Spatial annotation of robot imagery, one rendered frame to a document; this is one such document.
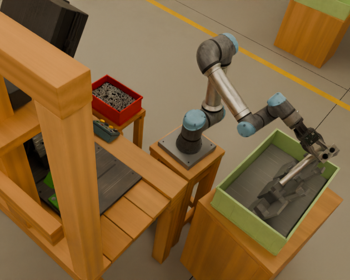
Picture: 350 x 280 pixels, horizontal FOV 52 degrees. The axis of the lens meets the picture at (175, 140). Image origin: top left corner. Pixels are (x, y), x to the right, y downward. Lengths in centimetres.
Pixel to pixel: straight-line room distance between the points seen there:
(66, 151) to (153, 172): 105
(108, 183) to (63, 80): 114
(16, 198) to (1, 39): 67
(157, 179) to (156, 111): 171
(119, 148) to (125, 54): 236
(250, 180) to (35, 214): 118
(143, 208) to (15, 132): 80
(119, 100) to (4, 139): 118
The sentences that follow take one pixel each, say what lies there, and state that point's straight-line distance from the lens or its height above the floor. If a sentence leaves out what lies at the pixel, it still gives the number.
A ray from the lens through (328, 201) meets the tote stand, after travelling 223.
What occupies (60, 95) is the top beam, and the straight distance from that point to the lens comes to 75.
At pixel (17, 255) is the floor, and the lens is 273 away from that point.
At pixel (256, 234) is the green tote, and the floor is 84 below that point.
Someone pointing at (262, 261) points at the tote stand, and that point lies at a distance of 188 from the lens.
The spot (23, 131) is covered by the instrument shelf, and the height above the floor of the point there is 154.
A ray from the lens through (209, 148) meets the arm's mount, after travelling 206.
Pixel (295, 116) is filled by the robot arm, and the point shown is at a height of 139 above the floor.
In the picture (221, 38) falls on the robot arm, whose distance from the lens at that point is 174.
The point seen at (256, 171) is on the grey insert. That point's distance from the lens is 209.
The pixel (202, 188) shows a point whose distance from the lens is 237.
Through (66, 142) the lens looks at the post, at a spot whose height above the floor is 177.
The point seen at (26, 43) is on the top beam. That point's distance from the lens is 87.
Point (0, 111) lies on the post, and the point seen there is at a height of 158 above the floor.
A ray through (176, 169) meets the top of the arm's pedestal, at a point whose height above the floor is 85.
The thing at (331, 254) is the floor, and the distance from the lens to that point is 305.
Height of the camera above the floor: 241
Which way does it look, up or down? 47 degrees down
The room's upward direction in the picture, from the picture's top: 10 degrees clockwise
